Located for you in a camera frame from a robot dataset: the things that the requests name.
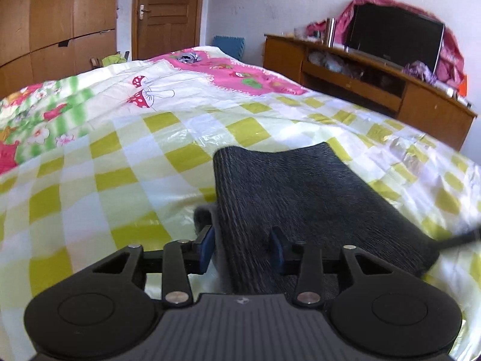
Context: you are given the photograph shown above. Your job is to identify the wooden wardrobe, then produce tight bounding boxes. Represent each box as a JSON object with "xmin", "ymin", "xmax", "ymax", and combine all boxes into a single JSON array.
[{"xmin": 0, "ymin": 0, "xmax": 121, "ymax": 99}]

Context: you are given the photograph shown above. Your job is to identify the printed checkered blanket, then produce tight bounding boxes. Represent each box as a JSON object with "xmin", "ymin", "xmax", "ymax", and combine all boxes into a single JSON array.
[{"xmin": 0, "ymin": 45, "xmax": 481, "ymax": 361}]

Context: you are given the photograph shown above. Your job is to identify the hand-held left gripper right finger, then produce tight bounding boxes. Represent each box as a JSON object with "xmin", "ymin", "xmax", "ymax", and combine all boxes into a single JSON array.
[{"xmin": 270, "ymin": 227, "xmax": 396, "ymax": 306}]

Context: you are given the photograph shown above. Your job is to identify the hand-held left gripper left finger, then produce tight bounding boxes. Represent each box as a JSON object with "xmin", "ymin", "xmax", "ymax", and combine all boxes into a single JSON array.
[{"xmin": 92, "ymin": 226, "xmax": 216, "ymax": 307}]

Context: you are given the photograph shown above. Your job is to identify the green cloth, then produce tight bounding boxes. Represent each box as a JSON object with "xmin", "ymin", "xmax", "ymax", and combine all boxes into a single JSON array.
[{"xmin": 101, "ymin": 52, "xmax": 127, "ymax": 67}]

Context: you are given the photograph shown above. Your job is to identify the pink cloth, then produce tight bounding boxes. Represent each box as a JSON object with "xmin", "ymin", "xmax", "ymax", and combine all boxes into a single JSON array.
[{"xmin": 305, "ymin": 0, "xmax": 467, "ymax": 90}]

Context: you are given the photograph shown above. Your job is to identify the blue foam mat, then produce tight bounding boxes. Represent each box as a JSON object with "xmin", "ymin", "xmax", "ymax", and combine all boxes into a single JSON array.
[{"xmin": 213, "ymin": 35, "xmax": 246, "ymax": 61}]

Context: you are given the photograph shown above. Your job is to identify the wooden door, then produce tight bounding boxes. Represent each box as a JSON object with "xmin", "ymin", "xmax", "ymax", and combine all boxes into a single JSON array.
[{"xmin": 131, "ymin": 0, "xmax": 206, "ymax": 61}]

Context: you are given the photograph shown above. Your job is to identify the dark grey pants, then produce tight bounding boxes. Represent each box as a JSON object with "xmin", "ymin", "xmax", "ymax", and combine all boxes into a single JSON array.
[{"xmin": 193, "ymin": 142, "xmax": 440, "ymax": 295}]

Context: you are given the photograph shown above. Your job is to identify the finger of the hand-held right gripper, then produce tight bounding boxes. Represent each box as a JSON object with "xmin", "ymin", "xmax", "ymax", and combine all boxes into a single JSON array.
[{"xmin": 437, "ymin": 227, "xmax": 481, "ymax": 251}]

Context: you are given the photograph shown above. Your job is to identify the steel thermos flask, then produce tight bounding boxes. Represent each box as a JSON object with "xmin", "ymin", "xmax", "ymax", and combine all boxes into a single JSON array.
[{"xmin": 323, "ymin": 17, "xmax": 337, "ymax": 48}]

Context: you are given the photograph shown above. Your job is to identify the wooden television cabinet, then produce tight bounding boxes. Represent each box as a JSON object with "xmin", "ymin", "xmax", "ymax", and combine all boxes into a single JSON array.
[{"xmin": 262, "ymin": 33, "xmax": 479, "ymax": 152}]

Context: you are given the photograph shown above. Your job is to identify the purple cloth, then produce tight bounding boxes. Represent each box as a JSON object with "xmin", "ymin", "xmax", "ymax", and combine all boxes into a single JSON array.
[{"xmin": 403, "ymin": 60, "xmax": 438, "ymax": 84}]

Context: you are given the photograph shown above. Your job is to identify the black television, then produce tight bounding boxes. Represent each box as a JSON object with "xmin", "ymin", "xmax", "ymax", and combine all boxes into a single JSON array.
[{"xmin": 343, "ymin": 2, "xmax": 446, "ymax": 75}]

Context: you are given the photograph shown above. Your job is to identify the pale cloth bundle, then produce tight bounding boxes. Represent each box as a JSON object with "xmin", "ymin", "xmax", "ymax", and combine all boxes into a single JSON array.
[{"xmin": 307, "ymin": 50, "xmax": 364, "ymax": 78}]

